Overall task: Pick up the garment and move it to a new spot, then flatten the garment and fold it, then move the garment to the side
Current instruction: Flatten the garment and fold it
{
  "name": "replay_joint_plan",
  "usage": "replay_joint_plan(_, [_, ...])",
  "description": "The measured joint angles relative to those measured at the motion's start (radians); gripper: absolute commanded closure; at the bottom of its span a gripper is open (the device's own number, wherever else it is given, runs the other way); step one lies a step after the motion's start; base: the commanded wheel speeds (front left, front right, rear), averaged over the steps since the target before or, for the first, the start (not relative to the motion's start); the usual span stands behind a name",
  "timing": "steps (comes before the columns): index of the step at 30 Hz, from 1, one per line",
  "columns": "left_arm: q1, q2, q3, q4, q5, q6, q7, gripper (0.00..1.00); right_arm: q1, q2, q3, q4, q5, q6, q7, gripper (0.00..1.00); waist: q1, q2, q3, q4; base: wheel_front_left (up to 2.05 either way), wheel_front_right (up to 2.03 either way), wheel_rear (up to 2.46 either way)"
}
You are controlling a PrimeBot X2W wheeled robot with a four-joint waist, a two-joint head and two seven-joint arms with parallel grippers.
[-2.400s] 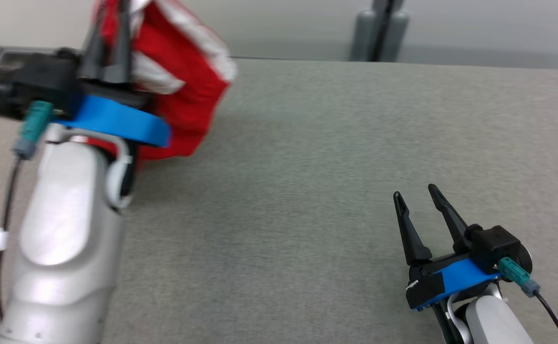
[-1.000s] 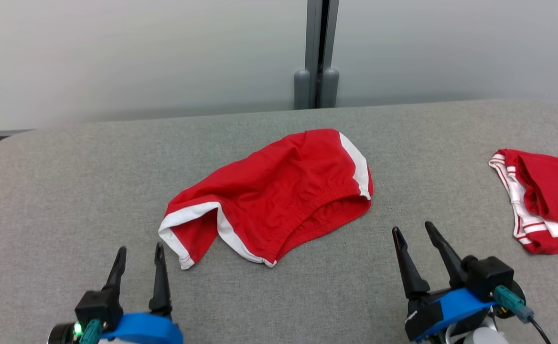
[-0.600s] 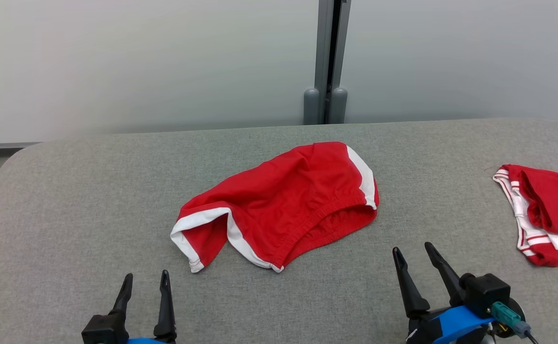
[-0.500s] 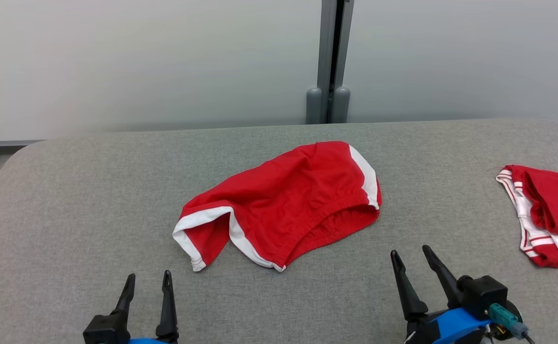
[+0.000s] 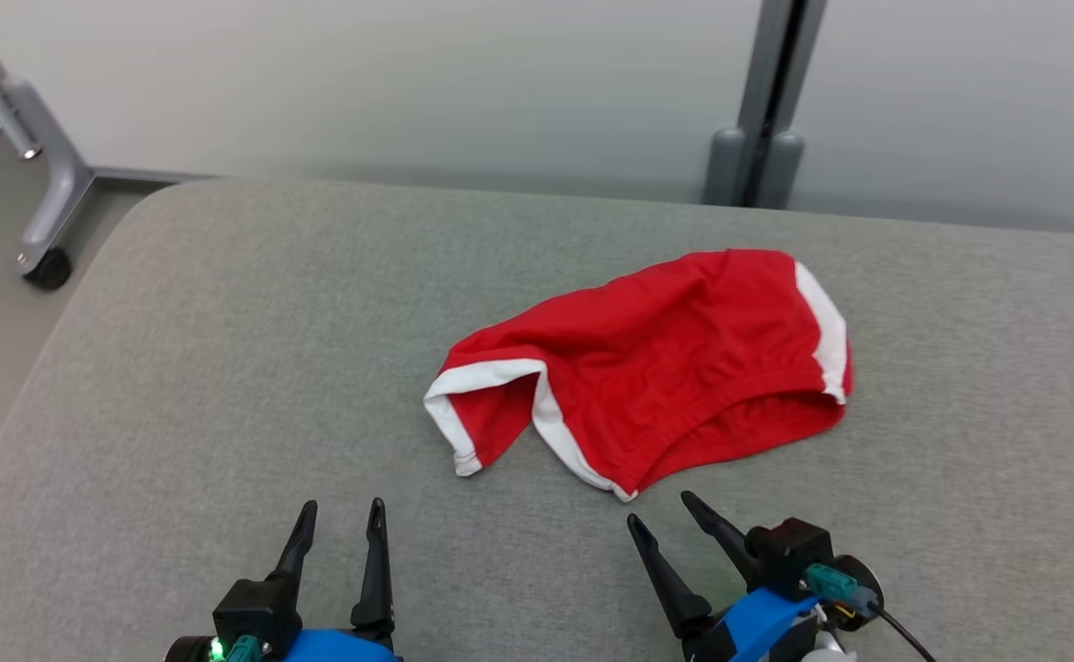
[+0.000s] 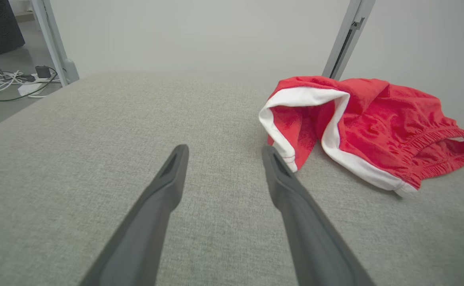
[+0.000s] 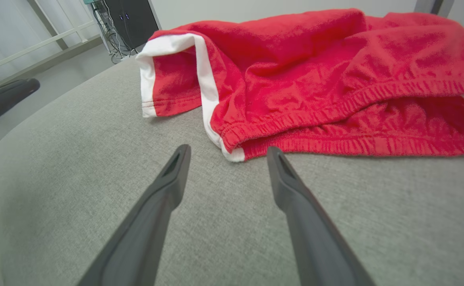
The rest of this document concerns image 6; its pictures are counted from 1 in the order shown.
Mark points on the white power strip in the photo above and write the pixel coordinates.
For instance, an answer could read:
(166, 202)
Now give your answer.
(28, 88)

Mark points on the grey partition post single foot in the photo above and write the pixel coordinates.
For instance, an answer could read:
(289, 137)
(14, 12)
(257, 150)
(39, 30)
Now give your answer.
(51, 35)

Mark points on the red shorts with white bands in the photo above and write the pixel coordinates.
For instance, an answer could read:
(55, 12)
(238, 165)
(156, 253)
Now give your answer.
(375, 123)

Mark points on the black power adapter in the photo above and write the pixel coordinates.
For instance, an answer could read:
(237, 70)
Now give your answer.
(43, 72)

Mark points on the grey partition post double foot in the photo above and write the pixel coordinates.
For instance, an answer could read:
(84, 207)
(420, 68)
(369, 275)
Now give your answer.
(349, 35)

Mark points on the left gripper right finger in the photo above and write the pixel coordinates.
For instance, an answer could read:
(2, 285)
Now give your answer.
(307, 234)

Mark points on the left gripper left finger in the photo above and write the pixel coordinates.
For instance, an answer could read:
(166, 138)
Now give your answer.
(144, 226)

